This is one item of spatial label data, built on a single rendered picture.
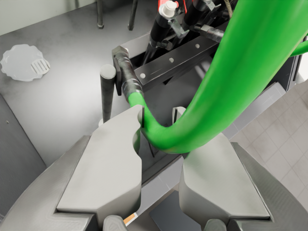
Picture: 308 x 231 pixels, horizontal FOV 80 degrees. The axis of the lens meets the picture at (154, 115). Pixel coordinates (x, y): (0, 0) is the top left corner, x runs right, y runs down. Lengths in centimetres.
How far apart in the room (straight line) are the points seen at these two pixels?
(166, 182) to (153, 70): 24
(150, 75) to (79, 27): 30
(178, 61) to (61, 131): 33
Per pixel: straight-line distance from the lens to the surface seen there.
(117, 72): 19
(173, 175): 41
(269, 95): 59
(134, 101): 16
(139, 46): 43
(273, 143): 196
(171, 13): 31
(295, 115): 222
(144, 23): 66
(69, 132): 51
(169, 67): 42
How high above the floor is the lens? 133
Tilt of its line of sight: 71 degrees down
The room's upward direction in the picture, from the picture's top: 49 degrees clockwise
